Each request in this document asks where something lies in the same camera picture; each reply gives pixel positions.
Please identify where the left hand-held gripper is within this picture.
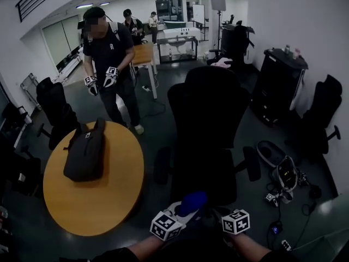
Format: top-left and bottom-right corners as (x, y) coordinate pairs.
(149, 200), (203, 242)

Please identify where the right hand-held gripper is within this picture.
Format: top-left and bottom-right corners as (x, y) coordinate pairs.
(221, 209), (251, 237)

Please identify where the blue cloth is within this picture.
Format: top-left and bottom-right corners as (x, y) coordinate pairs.
(174, 191), (208, 217)

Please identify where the person's left forearm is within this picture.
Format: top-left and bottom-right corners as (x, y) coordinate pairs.
(127, 236), (167, 259)

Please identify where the person's right forearm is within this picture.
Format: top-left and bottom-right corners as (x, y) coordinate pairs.
(230, 233), (273, 259)

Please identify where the black device with blue display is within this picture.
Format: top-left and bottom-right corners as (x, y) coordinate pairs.
(269, 222), (284, 235)

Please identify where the spare hand-held gripper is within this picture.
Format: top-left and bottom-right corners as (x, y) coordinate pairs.
(264, 192), (279, 207)

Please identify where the person's black shirt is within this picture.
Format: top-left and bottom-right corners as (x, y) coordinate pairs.
(59, 239), (300, 262)

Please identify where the round wooden table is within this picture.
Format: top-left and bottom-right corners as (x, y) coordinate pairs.
(43, 121), (145, 237)

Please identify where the white open carrying case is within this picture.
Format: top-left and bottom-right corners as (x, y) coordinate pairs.
(256, 140), (299, 204)

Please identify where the black power adapter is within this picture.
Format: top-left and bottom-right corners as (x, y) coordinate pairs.
(309, 184), (322, 199)

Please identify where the black office chair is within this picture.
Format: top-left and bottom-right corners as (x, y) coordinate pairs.
(36, 77), (81, 151)
(207, 47), (235, 68)
(285, 74), (343, 163)
(153, 65), (262, 207)

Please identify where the black backpack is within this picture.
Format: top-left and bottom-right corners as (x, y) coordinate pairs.
(63, 117), (106, 182)

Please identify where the black wheeled cabinet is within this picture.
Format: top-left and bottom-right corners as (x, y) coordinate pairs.
(250, 47), (309, 127)

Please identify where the pink garment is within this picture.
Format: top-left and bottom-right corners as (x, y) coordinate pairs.
(214, 58), (234, 68)

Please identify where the wooden desk with white legs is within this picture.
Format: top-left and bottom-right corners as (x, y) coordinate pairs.
(131, 42), (159, 100)

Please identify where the black draped equipment stand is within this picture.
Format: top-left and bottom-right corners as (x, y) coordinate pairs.
(220, 23), (256, 65)

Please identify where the white folding rack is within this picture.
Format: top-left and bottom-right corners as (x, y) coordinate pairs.
(20, 72), (41, 111)

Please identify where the whiteboard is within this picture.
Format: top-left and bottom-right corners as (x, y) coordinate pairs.
(192, 4), (206, 24)

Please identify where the grey panel on tripod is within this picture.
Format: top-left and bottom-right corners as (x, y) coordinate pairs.
(209, 0), (227, 51)

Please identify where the black frame washbasin stand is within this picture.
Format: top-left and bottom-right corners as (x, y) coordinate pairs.
(157, 35), (198, 64)

